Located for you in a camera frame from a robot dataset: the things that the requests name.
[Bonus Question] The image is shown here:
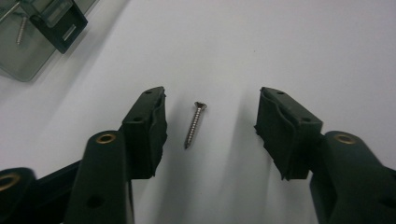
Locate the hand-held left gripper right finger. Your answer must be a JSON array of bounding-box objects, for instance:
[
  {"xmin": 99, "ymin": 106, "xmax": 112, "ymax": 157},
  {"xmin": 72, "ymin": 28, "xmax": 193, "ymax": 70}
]
[{"xmin": 254, "ymin": 86, "xmax": 396, "ymax": 224}]

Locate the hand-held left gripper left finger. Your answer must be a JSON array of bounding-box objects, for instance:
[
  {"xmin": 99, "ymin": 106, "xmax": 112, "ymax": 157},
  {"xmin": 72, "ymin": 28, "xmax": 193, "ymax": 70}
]
[{"xmin": 64, "ymin": 86, "xmax": 168, "ymax": 224}]

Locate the small silver screw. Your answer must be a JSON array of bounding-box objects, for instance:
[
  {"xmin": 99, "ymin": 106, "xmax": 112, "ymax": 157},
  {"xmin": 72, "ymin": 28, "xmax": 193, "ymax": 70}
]
[
  {"xmin": 16, "ymin": 16, "xmax": 29, "ymax": 47},
  {"xmin": 183, "ymin": 101, "xmax": 208, "ymax": 150}
]

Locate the smoky clear plastic compartment box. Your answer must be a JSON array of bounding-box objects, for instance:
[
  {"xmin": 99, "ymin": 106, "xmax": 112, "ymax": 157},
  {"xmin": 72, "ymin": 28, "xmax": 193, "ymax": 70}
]
[{"xmin": 0, "ymin": 0, "xmax": 98, "ymax": 83}]

